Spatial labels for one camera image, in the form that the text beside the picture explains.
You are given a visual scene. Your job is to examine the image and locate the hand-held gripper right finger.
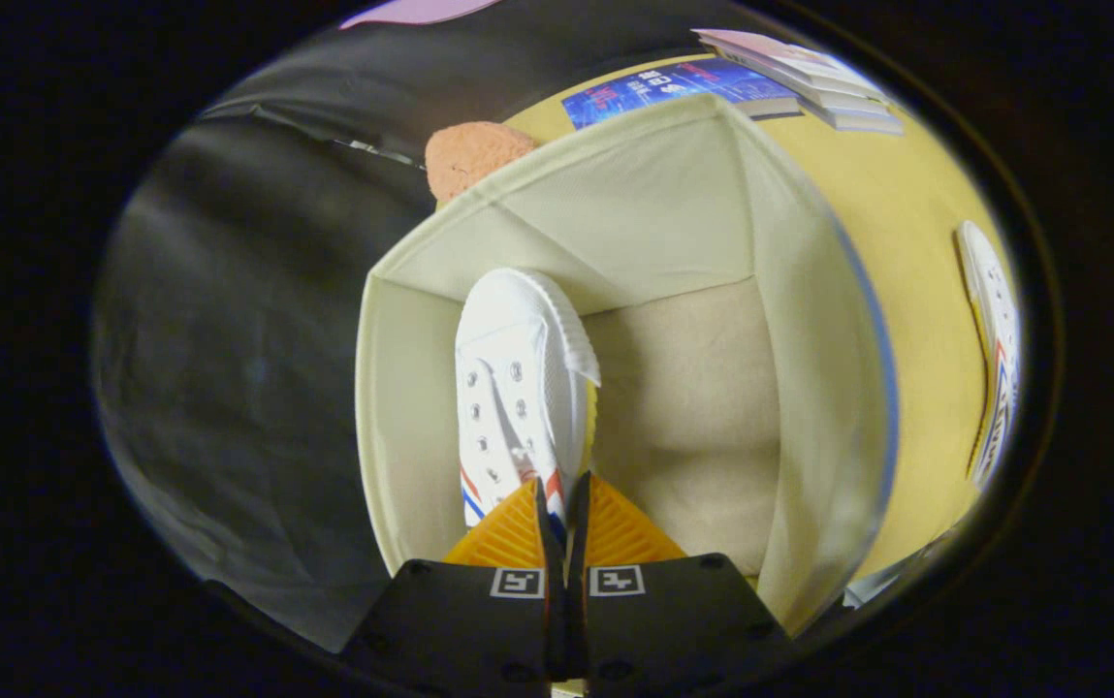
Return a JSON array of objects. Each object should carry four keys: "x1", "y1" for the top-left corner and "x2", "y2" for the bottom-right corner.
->
[{"x1": 566, "y1": 471, "x2": 795, "y2": 698}]

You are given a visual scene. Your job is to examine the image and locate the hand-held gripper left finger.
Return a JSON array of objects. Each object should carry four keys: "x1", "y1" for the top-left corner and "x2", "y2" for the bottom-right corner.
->
[{"x1": 338, "y1": 475, "x2": 565, "y2": 698}]

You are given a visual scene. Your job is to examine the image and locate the beige fabric storage box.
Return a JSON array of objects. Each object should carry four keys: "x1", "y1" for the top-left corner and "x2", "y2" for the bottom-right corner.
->
[{"x1": 354, "y1": 93, "x2": 903, "y2": 638}]

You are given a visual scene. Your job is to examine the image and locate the white shoe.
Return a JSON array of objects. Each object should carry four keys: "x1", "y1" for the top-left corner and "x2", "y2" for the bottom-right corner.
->
[
  {"x1": 953, "y1": 219, "x2": 1024, "y2": 492},
  {"x1": 454, "y1": 268, "x2": 602, "y2": 544}
]

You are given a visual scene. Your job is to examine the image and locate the black backdrop cloth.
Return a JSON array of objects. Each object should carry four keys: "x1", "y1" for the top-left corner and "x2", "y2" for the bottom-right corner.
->
[{"x1": 91, "y1": 0, "x2": 747, "y2": 653}]

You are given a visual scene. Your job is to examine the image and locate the orange round sponge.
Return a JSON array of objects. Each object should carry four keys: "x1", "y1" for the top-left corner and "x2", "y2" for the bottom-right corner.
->
[{"x1": 423, "y1": 120, "x2": 539, "y2": 206}]

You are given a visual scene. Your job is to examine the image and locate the blue cover book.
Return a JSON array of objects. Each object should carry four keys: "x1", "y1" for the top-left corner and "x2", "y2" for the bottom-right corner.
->
[{"x1": 560, "y1": 58, "x2": 803, "y2": 131}]

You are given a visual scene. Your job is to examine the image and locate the white paperback book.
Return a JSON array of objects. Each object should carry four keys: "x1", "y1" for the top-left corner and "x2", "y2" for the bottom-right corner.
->
[
  {"x1": 741, "y1": 60, "x2": 899, "y2": 119},
  {"x1": 807, "y1": 102, "x2": 907, "y2": 136}
]

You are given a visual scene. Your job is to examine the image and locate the pink cover book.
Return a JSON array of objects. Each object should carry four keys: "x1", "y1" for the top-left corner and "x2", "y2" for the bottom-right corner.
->
[{"x1": 691, "y1": 28, "x2": 892, "y2": 100}]

